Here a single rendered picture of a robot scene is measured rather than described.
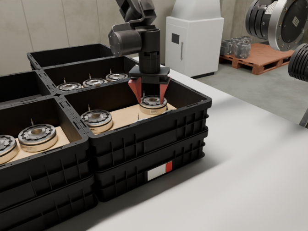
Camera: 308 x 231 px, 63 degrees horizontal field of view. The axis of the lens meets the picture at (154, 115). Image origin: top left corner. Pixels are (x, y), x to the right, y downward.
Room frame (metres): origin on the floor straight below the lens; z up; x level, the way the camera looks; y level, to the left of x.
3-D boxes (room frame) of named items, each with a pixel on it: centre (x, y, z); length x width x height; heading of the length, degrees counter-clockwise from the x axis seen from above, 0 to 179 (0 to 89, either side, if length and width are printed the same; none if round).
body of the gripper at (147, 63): (0.65, 0.01, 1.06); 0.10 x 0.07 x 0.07; 79
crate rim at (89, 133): (0.72, 0.06, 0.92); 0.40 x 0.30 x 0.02; 123
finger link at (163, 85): (0.64, -0.01, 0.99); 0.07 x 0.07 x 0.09; 79
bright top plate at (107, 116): (0.71, 0.19, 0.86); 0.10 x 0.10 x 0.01
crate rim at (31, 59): (1.22, 0.39, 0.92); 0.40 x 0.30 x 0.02; 123
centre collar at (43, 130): (0.62, 0.34, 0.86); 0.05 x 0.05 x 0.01
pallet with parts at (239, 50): (4.17, -1.74, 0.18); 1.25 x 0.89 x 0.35; 125
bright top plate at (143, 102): (0.83, 0.00, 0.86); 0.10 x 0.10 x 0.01
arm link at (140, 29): (0.65, 0.02, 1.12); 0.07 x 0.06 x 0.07; 125
